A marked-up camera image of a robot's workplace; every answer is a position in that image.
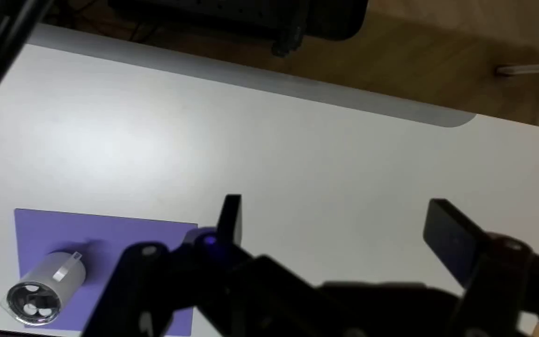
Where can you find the white travel mug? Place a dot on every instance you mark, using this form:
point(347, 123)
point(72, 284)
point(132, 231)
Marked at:
point(44, 291)

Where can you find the black office chair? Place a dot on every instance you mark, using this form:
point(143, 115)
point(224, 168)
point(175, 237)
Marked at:
point(286, 23)

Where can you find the purple mat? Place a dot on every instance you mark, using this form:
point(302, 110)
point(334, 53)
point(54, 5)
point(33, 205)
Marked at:
point(98, 239)

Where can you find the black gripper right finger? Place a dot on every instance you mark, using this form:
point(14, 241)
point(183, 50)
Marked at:
point(454, 239)

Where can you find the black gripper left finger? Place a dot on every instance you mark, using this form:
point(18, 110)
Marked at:
point(229, 226)

